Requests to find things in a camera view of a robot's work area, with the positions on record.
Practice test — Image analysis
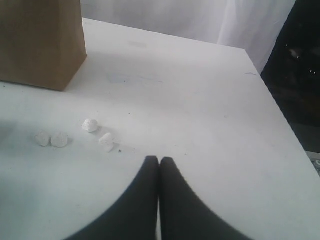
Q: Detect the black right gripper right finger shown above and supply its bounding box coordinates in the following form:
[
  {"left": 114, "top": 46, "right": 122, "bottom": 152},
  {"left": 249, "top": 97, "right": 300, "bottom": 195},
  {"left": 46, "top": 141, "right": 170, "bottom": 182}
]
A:
[{"left": 159, "top": 157, "right": 249, "bottom": 240}]

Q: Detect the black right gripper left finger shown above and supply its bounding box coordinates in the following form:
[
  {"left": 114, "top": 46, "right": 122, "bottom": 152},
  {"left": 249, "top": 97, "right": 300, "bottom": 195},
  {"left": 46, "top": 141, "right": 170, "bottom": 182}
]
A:
[{"left": 68, "top": 156, "right": 160, "bottom": 240}]

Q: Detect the brown paper bag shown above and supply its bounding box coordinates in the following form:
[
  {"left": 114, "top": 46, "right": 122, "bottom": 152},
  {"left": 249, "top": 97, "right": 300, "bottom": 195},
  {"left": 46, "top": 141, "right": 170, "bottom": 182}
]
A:
[{"left": 0, "top": 0, "right": 87, "bottom": 91}]

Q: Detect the white backdrop curtain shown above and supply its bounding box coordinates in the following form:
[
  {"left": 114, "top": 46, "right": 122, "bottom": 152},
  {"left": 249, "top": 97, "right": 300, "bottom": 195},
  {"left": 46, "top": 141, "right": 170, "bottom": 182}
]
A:
[{"left": 80, "top": 0, "right": 295, "bottom": 72}]

